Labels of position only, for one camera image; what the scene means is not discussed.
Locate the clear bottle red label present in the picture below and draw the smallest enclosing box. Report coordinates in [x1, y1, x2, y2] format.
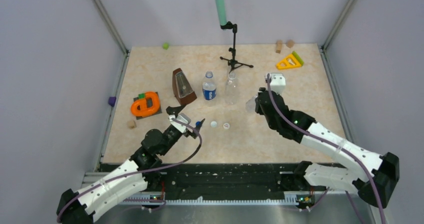
[245, 95, 258, 113]

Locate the clear bottle white cap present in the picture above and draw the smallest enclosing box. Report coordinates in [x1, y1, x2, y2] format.
[225, 71, 240, 105]

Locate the clear Pepsi plastic bottle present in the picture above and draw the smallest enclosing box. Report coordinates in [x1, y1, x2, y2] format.
[202, 71, 217, 101]

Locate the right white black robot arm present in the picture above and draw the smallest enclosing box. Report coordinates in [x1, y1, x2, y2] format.
[255, 87, 400, 209]

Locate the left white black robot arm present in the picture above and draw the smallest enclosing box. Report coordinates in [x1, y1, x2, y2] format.
[56, 106, 204, 224]

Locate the brown wooden metronome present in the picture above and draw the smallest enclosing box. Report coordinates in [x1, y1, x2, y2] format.
[172, 68, 197, 106]

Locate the small wooden cube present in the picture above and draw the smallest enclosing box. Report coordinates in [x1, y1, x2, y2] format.
[126, 120, 137, 129]

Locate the yellow plastic toy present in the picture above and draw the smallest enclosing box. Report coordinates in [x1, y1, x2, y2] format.
[275, 54, 301, 70]

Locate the black tripod stand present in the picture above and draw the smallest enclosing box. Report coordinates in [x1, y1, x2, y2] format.
[219, 21, 254, 74]

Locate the green cylinder stick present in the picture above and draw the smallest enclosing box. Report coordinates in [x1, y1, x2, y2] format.
[291, 51, 304, 66]

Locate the purple block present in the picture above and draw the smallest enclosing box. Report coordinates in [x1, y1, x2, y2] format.
[107, 96, 117, 107]

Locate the tall wooden block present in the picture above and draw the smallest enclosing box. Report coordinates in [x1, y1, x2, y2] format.
[275, 40, 283, 54]

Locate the mint green microphone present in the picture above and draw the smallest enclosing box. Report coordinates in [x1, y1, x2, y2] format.
[215, 0, 227, 26]

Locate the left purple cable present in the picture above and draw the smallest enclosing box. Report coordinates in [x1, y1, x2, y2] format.
[56, 118, 203, 224]

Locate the purple cable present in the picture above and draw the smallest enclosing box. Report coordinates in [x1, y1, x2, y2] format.
[56, 118, 203, 224]
[265, 74, 387, 224]

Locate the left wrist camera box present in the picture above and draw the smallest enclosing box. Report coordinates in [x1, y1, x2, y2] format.
[168, 113, 191, 134]

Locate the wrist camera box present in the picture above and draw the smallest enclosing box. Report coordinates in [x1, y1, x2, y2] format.
[168, 113, 191, 134]
[265, 73, 286, 95]

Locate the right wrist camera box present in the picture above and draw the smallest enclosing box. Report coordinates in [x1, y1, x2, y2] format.
[265, 73, 286, 95]

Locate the orange plastic ring toy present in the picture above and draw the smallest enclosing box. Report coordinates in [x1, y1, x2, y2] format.
[130, 91, 161, 117]

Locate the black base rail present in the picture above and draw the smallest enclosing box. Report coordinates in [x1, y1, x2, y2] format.
[99, 161, 335, 202]

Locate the white slotted cable duct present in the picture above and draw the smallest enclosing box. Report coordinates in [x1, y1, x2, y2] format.
[120, 194, 299, 206]

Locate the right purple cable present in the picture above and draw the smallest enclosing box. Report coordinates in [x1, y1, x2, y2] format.
[265, 74, 387, 224]

